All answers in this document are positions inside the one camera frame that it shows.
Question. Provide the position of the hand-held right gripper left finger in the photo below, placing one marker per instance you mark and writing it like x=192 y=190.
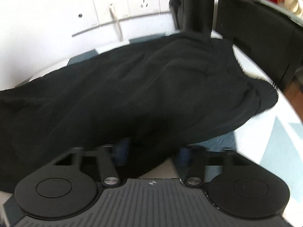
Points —
x=122 y=151

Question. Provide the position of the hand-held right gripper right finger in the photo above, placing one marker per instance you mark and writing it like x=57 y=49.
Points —
x=184 y=157

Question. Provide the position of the black sweatpants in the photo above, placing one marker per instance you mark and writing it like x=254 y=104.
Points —
x=118 y=87

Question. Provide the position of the large black box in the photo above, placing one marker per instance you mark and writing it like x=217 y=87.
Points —
x=255 y=28

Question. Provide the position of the black water bottle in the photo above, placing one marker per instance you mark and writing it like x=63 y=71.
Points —
x=198 y=7

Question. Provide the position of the black power plug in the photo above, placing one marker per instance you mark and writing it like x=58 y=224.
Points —
x=175 y=4

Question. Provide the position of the white floral mug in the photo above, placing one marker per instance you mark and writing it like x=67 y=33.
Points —
x=292 y=3

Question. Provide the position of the white wall socket panel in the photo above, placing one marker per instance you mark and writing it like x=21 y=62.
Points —
x=142 y=2

